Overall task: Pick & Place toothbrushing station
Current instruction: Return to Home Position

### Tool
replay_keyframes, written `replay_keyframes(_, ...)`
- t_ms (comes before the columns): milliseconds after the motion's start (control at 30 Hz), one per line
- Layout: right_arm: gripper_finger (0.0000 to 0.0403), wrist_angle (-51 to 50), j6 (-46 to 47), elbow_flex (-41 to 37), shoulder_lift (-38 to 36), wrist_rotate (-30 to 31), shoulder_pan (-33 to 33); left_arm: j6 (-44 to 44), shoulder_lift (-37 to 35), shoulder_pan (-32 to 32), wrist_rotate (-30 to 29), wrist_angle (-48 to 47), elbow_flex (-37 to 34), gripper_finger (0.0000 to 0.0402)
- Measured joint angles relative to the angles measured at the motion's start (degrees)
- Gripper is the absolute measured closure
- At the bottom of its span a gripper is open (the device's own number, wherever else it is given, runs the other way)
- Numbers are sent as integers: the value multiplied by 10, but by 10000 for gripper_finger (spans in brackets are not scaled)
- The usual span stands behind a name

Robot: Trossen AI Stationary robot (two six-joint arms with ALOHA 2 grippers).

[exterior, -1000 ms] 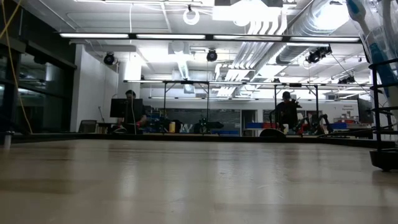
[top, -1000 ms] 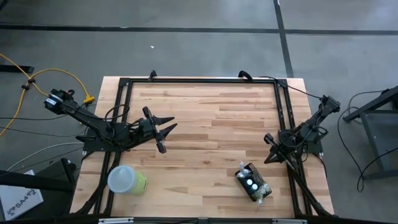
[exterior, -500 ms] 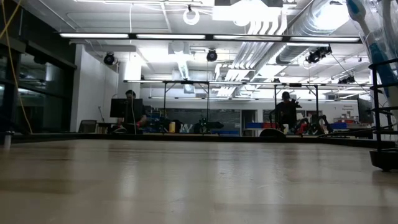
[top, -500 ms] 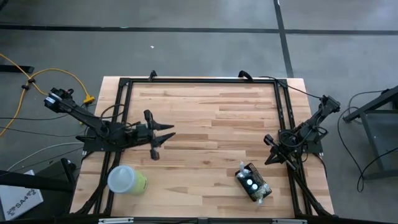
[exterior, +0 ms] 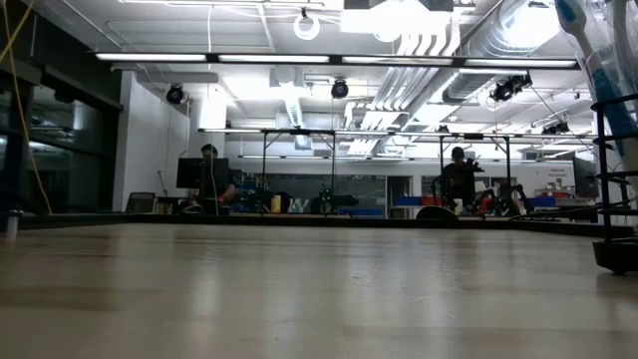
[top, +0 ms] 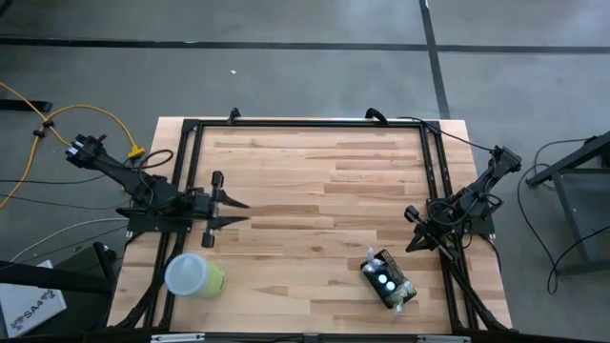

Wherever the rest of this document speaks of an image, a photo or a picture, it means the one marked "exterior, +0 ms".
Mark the yellow cylinder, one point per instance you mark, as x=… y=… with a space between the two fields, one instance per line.
x=275 y=203

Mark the person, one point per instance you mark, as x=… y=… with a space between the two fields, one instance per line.
x=209 y=149
x=458 y=179

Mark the black computer monitor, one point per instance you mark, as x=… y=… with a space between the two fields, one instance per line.
x=192 y=172

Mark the dark office chair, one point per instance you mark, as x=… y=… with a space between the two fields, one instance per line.
x=140 y=202

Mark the black table frame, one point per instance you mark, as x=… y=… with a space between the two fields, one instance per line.
x=349 y=220

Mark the black aluminium rig frame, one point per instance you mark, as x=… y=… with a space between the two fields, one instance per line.
x=473 y=135
x=299 y=131

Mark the black ceiling camera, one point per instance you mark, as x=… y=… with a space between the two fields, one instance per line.
x=339 y=90
x=175 y=95
x=511 y=87

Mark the silver air duct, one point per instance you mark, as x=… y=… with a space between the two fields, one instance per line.
x=498 y=35

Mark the silver standoff post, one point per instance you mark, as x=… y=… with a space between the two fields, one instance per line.
x=12 y=224

